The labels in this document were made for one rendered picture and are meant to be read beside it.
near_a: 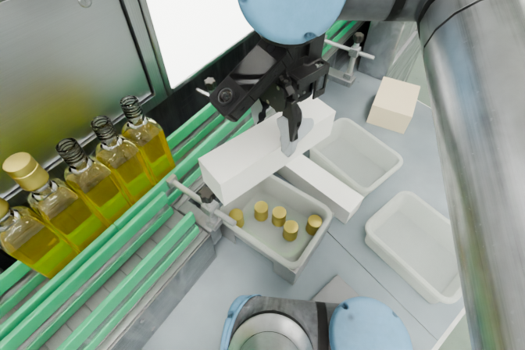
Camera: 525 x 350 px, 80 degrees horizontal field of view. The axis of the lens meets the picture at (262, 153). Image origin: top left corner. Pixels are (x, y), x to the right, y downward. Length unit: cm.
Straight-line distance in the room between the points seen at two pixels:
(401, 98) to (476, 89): 91
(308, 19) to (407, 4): 7
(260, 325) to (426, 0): 40
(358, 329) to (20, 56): 63
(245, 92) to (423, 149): 77
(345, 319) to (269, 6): 42
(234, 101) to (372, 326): 36
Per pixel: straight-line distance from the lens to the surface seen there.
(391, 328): 53
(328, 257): 80
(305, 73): 43
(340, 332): 50
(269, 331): 46
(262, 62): 40
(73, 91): 66
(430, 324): 82
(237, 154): 48
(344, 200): 81
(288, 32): 24
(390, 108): 105
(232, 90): 40
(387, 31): 118
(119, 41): 68
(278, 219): 76
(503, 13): 21
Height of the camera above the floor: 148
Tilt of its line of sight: 51 degrees down
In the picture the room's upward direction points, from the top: straight up
